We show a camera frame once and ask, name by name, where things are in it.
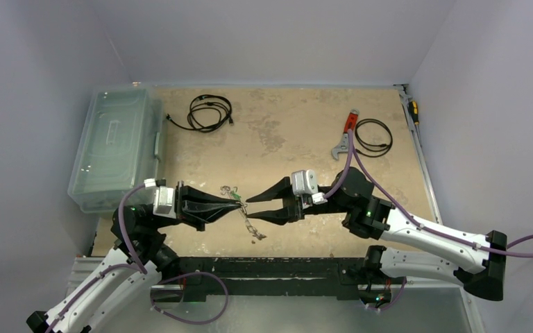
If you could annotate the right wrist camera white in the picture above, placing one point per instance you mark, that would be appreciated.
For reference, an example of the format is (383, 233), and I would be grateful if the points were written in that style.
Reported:
(304, 186)

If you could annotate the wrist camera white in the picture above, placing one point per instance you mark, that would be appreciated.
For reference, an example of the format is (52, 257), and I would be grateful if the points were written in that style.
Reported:
(164, 202)
(304, 186)

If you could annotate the aluminium frame rail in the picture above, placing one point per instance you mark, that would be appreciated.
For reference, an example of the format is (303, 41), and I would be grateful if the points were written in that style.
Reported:
(278, 130)

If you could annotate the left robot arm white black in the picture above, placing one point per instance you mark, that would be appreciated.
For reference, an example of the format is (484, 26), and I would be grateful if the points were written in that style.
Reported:
(139, 258)

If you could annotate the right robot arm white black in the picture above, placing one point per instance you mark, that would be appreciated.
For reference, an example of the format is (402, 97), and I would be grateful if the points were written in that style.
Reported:
(472, 261)

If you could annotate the clear plastic storage bin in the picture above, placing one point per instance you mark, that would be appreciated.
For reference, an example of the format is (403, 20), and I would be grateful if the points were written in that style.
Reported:
(119, 147)

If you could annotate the yellow black screwdriver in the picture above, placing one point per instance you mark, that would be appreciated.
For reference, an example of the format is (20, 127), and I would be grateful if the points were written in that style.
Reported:
(413, 112)

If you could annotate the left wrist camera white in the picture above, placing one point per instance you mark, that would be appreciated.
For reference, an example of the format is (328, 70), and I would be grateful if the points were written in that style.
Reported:
(164, 202)

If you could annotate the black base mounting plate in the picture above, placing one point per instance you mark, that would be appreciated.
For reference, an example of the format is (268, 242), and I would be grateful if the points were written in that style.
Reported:
(344, 278)

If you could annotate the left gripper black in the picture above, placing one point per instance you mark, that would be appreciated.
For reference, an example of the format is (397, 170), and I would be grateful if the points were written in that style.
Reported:
(194, 206)

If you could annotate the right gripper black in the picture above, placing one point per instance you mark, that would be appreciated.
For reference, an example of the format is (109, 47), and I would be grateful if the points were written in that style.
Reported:
(291, 202)

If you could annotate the red handled adjustable wrench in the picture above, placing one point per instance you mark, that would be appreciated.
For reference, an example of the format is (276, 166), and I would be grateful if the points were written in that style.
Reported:
(343, 145)

